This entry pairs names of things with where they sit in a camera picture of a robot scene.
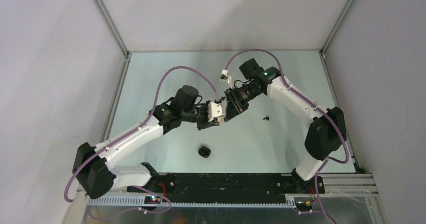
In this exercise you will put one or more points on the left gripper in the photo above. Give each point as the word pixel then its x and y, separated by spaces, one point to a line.
pixel 204 125

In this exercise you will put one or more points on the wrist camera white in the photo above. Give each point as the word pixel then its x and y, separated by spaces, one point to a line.
pixel 215 111
pixel 226 77

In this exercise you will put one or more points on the black earbud charging case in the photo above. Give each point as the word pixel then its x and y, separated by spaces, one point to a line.
pixel 204 151

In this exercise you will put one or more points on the right controller board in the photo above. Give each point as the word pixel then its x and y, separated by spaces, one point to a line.
pixel 303 207

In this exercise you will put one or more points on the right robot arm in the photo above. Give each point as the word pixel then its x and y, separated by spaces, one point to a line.
pixel 326 126

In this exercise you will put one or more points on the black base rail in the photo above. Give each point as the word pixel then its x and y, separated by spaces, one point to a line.
pixel 231 188

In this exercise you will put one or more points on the controller board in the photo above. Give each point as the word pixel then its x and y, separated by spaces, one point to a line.
pixel 153 200
pixel 303 207

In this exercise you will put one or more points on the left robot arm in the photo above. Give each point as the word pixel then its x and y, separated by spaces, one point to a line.
pixel 96 168

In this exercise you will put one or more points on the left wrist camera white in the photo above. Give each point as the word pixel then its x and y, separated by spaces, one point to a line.
pixel 215 111

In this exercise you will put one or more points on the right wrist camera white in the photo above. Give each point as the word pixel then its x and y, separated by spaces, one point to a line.
pixel 226 77

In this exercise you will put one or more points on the left controller board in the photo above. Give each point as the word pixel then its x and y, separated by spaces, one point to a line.
pixel 153 200

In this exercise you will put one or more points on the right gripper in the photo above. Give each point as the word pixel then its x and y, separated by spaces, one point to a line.
pixel 233 108

